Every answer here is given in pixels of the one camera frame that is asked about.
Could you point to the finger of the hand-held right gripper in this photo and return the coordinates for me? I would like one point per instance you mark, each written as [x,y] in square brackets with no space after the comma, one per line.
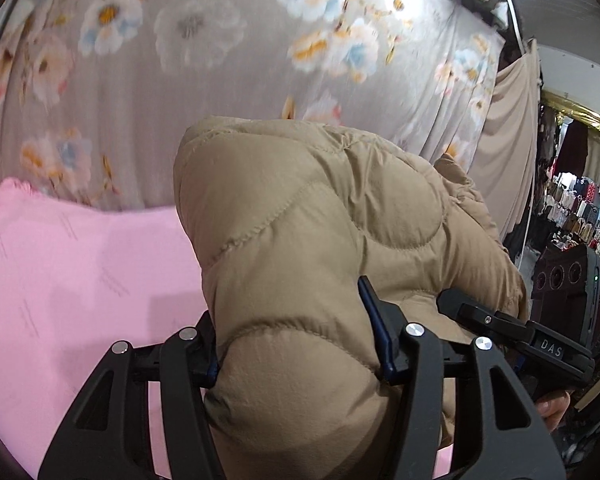
[475,312]

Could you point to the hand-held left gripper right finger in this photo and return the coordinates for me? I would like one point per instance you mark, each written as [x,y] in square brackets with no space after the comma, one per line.
[377,330]

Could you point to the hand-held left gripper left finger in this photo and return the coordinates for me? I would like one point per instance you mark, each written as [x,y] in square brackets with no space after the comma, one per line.
[200,355]

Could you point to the beige puffer jacket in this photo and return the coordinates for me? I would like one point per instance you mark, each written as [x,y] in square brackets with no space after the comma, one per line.
[300,240]

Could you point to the rack of hanging clothes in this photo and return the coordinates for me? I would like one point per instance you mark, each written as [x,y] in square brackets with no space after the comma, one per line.
[585,210]

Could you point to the person's right hand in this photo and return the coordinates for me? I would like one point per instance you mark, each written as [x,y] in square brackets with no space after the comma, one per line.
[555,409]

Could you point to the dark red speaker cabinet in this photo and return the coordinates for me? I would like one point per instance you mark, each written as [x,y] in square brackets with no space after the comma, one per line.
[555,275]

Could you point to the pink blanket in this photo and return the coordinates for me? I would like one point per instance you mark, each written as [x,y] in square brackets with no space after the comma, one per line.
[70,270]

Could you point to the beige curtain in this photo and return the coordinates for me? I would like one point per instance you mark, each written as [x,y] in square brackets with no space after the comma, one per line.
[515,150]

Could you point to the grey floral bed sheet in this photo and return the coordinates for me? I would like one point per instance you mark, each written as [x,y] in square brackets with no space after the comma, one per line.
[205,80]

